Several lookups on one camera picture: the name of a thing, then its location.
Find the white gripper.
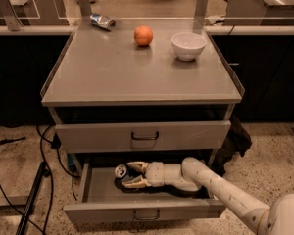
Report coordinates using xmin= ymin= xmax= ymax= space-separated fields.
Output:
xmin=122 ymin=162 xmax=165 ymax=189

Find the blue pepsi can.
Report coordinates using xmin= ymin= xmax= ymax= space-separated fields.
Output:
xmin=115 ymin=164 xmax=134 ymax=182

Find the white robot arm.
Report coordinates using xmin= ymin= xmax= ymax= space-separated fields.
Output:
xmin=115 ymin=157 xmax=294 ymax=235

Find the grey open lower drawer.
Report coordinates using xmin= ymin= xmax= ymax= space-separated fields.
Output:
xmin=64 ymin=156 xmax=225 ymax=223

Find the grey upper drawer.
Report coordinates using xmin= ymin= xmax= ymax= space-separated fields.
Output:
xmin=56 ymin=120 xmax=231 ymax=153

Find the grey drawer cabinet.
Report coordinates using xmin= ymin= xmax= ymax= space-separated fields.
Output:
xmin=41 ymin=18 xmax=244 ymax=169

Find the dark cloth on floor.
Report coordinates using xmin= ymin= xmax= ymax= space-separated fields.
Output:
xmin=211 ymin=116 xmax=252 ymax=176

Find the black bar on floor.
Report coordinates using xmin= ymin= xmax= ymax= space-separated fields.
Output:
xmin=16 ymin=162 xmax=46 ymax=235

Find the white ceramic bowl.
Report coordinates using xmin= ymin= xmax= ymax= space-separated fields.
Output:
xmin=171 ymin=32 xmax=207 ymax=61

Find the orange fruit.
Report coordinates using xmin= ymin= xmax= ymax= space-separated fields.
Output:
xmin=134 ymin=25 xmax=153 ymax=46

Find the crumpled blue chip bag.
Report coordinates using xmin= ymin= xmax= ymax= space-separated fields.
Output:
xmin=90 ymin=13 xmax=116 ymax=31

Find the clear acrylic barrier panel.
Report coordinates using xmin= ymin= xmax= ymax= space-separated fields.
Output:
xmin=10 ymin=0 xmax=294 ymax=33

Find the black cable on floor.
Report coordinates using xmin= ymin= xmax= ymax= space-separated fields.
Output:
xmin=0 ymin=124 xmax=81 ymax=235

